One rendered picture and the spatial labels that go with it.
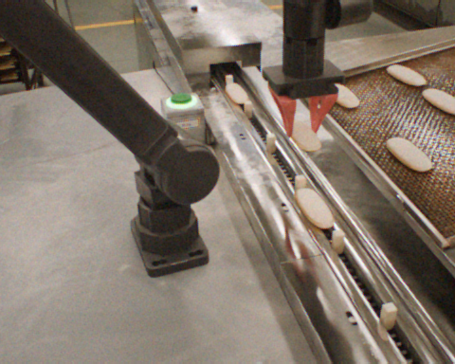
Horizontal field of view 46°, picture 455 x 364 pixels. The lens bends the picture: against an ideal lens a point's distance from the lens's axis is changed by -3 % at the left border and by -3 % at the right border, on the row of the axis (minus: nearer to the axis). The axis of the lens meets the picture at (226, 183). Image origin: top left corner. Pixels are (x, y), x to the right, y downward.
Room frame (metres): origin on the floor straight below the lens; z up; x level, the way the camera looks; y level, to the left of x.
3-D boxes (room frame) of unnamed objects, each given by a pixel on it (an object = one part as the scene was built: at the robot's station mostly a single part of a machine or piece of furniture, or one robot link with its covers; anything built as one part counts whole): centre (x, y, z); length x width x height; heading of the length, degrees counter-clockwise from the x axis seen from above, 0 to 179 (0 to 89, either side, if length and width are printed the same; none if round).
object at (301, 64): (0.72, -0.11, 1.05); 0.10 x 0.07 x 0.07; 104
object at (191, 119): (0.93, 0.07, 0.84); 0.08 x 0.08 x 0.11; 13
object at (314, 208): (0.64, -0.12, 0.86); 0.10 x 0.04 x 0.01; 13
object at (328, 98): (0.73, -0.12, 0.98); 0.07 x 0.07 x 0.09; 14
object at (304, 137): (0.72, -0.11, 0.93); 0.10 x 0.04 x 0.01; 14
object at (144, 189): (0.63, 0.07, 0.94); 0.09 x 0.05 x 0.10; 120
